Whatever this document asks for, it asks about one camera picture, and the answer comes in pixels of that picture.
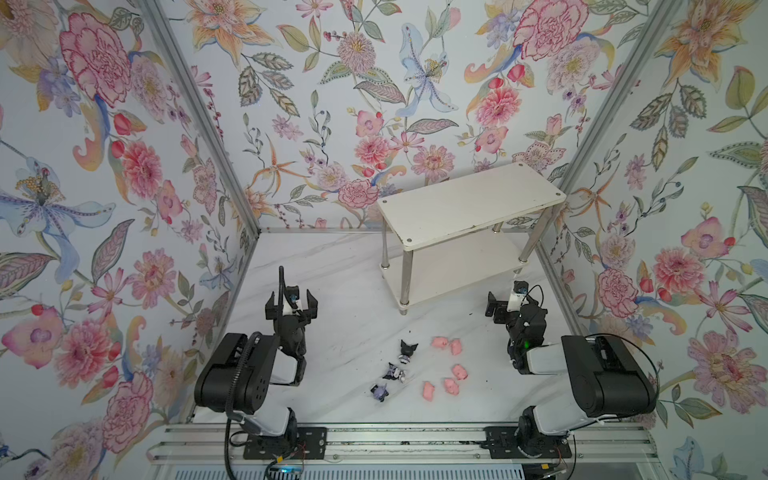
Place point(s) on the black kuromi toy figure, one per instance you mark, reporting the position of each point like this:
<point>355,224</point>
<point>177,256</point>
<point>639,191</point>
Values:
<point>406,352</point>

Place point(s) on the purple black kuromi toy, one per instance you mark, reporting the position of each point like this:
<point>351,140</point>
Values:
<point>395,373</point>

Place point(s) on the small purple kuromi toy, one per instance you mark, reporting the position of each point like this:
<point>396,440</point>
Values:
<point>379,392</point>

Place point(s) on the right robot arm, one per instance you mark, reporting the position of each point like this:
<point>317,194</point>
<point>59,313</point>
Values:
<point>596,378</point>

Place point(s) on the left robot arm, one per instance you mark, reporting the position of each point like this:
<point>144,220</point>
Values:
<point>237,378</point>

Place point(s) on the white two-tier shelf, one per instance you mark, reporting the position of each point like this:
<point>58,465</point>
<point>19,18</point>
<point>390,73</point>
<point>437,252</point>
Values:
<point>463,231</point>

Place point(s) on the pink pig toy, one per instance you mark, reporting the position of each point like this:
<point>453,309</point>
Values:
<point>459,373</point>
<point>451,386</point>
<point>428,391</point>
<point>456,347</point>
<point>440,343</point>

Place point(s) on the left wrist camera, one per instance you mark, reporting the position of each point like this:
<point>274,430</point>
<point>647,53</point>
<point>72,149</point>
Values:
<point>291,300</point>

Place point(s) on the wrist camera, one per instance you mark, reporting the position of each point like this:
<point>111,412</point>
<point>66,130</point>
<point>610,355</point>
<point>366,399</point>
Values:
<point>291,300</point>
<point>515,300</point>

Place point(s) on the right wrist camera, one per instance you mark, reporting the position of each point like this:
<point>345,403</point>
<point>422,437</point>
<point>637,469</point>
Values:
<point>515,300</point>

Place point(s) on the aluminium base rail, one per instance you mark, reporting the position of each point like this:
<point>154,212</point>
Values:
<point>403,443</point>

